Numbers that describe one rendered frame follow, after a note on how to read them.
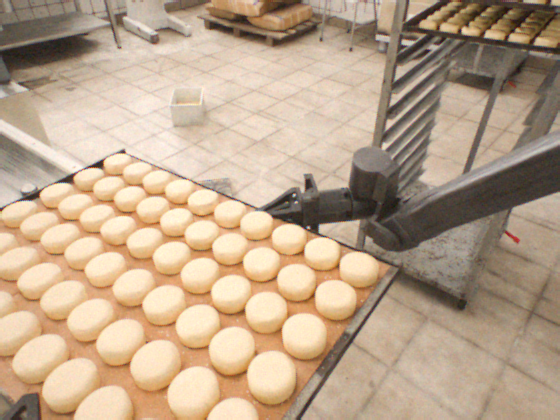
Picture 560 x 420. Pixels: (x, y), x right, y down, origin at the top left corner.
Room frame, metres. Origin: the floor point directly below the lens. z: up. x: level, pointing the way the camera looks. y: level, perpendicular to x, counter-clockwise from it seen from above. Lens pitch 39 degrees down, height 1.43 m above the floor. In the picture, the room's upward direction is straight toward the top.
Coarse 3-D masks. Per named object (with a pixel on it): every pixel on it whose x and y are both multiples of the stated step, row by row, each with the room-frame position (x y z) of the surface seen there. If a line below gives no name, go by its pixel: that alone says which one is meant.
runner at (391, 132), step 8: (440, 80) 1.78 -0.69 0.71; (432, 88) 1.69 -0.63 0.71; (440, 88) 1.76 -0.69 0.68; (424, 96) 1.63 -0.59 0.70; (432, 96) 1.68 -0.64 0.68; (416, 104) 1.56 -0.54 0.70; (424, 104) 1.60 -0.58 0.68; (408, 112) 1.50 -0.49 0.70; (416, 112) 1.53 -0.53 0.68; (400, 120) 1.44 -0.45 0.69; (408, 120) 1.47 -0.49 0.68; (392, 128) 1.39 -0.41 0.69; (400, 128) 1.40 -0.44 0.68; (384, 136) 1.33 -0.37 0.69; (392, 136) 1.34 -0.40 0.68
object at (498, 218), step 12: (552, 84) 1.07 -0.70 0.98; (552, 96) 1.06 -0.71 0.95; (552, 108) 1.05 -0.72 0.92; (540, 120) 1.06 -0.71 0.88; (540, 132) 1.06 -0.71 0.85; (504, 216) 1.05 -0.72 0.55; (492, 228) 1.06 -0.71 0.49; (492, 240) 1.05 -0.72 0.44; (480, 252) 1.06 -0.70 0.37; (480, 264) 1.06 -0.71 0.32; (468, 276) 1.07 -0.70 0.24; (468, 288) 1.06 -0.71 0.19
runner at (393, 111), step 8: (440, 64) 1.72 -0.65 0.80; (448, 64) 1.79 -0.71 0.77; (432, 72) 1.65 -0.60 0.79; (440, 72) 1.70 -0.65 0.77; (424, 80) 1.59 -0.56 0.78; (432, 80) 1.62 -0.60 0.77; (416, 88) 1.53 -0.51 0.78; (424, 88) 1.55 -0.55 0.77; (408, 96) 1.47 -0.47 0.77; (416, 96) 1.48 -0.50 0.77; (400, 104) 1.41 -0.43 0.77; (408, 104) 1.41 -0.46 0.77; (392, 112) 1.35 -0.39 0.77
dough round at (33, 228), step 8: (32, 216) 0.51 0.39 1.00; (40, 216) 0.51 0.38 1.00; (48, 216) 0.51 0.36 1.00; (24, 224) 0.50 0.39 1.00; (32, 224) 0.49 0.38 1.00; (40, 224) 0.49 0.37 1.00; (48, 224) 0.49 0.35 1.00; (56, 224) 0.50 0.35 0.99; (24, 232) 0.48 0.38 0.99; (32, 232) 0.48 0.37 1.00; (40, 232) 0.48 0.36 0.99
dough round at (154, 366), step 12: (144, 348) 0.27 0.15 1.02; (156, 348) 0.26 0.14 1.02; (168, 348) 0.26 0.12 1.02; (132, 360) 0.25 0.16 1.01; (144, 360) 0.25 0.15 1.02; (156, 360) 0.25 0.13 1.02; (168, 360) 0.25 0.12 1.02; (180, 360) 0.26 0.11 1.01; (132, 372) 0.24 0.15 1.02; (144, 372) 0.24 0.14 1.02; (156, 372) 0.24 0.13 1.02; (168, 372) 0.24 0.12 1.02; (144, 384) 0.23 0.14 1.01; (156, 384) 0.23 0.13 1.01
